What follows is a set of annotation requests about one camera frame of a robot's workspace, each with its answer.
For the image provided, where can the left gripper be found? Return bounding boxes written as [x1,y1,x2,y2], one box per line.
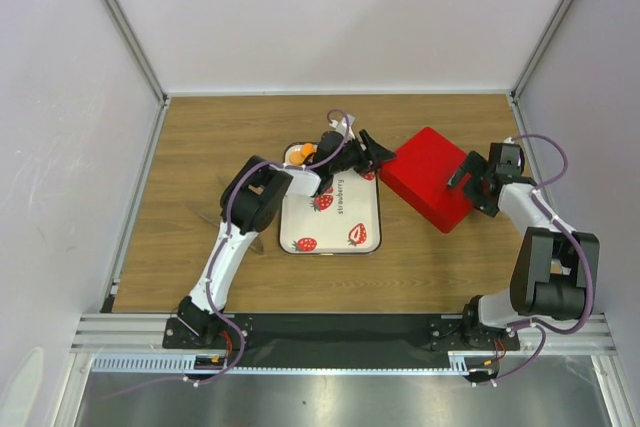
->
[329,130,396,177]

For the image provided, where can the red box lid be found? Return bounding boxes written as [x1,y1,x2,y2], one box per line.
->
[379,127,473,234]

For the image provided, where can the metal serving tongs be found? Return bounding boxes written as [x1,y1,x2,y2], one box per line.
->
[184,201,265,255]

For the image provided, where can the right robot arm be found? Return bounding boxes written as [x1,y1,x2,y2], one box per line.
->
[448,139,600,349]

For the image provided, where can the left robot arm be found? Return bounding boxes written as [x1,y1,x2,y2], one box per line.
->
[177,130,397,347]

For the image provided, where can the white strawberry tray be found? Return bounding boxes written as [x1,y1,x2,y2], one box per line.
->
[279,170,382,255]

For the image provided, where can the waffle cookie top left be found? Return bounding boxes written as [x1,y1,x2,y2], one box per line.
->
[289,151,306,165]

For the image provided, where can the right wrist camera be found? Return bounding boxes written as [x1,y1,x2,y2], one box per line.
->
[500,137,525,169]

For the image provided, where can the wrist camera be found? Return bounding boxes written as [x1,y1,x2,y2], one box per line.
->
[329,114,355,138]
[500,137,525,169]

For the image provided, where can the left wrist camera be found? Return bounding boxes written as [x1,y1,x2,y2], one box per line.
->
[329,114,355,138]

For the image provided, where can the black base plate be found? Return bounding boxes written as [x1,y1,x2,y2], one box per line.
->
[164,312,521,369]

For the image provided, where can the right cable duct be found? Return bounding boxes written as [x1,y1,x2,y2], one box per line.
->
[448,350,528,378]

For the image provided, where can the cable duct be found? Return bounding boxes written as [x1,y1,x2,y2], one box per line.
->
[448,350,528,378]
[92,350,229,375]

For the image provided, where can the left cable duct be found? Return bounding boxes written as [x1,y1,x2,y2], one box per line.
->
[92,350,229,375]

